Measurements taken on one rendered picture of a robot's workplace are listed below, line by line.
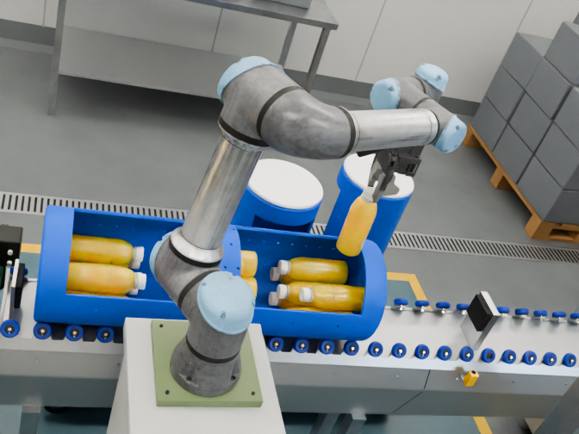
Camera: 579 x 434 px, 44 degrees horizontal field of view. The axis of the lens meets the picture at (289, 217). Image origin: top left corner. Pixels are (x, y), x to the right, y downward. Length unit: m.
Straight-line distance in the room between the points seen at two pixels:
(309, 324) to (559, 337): 1.01
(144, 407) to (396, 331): 0.97
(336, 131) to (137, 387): 0.68
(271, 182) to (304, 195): 0.12
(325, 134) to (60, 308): 0.82
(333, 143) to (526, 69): 4.12
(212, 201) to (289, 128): 0.25
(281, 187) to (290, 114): 1.21
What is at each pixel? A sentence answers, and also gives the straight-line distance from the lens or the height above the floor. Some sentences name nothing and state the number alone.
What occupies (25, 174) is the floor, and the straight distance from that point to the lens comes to 3.99.
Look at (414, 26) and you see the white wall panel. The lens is 5.61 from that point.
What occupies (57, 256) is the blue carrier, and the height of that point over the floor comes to 1.20.
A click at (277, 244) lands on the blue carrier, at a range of 2.03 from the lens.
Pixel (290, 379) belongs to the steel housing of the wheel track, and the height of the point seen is 0.86.
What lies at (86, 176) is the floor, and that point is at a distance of 4.03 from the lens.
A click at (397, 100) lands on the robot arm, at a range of 1.56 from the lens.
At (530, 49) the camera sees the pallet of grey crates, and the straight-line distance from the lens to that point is 5.32.
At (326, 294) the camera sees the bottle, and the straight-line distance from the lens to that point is 1.91.
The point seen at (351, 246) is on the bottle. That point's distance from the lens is 1.87.
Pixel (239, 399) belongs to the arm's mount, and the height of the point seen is 1.17.
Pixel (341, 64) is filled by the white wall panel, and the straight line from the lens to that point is 5.56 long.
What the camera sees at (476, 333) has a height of 0.98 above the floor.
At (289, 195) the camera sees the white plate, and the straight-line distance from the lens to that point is 2.39.
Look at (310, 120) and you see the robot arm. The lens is 1.22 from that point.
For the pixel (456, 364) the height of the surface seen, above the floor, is 0.93.
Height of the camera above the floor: 2.34
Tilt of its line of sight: 35 degrees down
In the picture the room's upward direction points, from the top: 20 degrees clockwise
